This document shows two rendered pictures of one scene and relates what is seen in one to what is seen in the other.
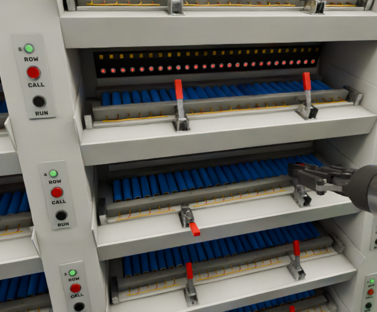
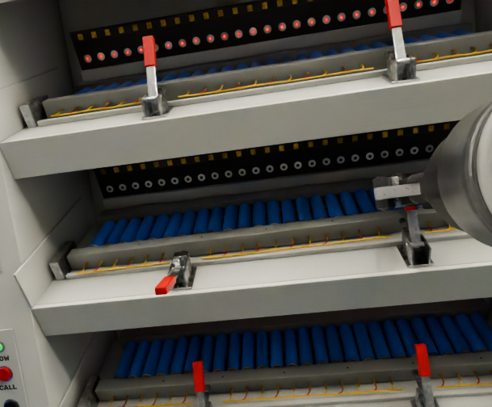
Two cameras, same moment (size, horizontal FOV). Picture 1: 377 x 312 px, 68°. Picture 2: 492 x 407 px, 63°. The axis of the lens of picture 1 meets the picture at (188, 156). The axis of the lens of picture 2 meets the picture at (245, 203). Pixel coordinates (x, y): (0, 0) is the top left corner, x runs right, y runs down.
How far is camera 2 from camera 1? 0.29 m
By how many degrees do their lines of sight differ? 21
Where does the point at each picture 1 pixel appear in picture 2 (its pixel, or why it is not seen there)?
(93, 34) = not seen: outside the picture
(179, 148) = (150, 146)
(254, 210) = (310, 269)
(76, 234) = (2, 284)
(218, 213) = (242, 270)
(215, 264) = (260, 376)
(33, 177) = not seen: outside the picture
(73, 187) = not seen: outside the picture
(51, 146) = not seen: outside the picture
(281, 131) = (339, 108)
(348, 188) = (424, 181)
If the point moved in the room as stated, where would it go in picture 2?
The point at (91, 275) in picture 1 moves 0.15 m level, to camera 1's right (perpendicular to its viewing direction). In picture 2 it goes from (27, 356) to (133, 362)
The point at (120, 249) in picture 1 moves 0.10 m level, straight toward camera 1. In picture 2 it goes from (70, 318) to (21, 361)
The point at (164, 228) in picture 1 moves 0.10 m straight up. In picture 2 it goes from (142, 288) to (128, 205)
